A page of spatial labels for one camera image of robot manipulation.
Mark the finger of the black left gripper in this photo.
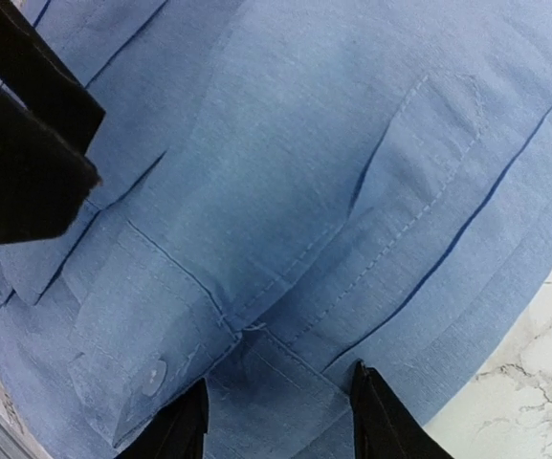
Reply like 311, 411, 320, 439
0, 88, 100, 245
0, 1, 105, 154

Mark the light blue long sleeve shirt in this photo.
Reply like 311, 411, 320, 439
0, 1, 552, 458

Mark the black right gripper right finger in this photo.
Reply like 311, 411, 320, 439
349, 361, 448, 459

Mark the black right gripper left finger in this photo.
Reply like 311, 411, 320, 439
120, 379, 209, 459

